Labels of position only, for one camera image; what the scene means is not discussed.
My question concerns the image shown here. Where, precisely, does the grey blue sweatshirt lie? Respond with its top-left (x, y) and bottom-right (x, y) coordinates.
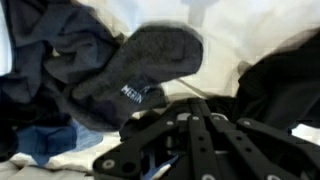
top-left (0, 0), bottom-right (129, 134)

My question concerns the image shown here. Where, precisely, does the blue garment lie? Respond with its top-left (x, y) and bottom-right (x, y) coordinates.
top-left (14, 121), bottom-right (105, 166)

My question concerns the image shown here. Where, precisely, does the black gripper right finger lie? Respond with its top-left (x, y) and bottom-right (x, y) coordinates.
top-left (203, 114), bottom-right (320, 180)

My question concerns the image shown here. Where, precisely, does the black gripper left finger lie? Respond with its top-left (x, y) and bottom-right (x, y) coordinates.
top-left (91, 113), bottom-right (221, 180)

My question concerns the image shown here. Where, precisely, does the grey merino sock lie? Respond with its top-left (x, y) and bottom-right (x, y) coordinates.
top-left (64, 21), bottom-right (205, 132)

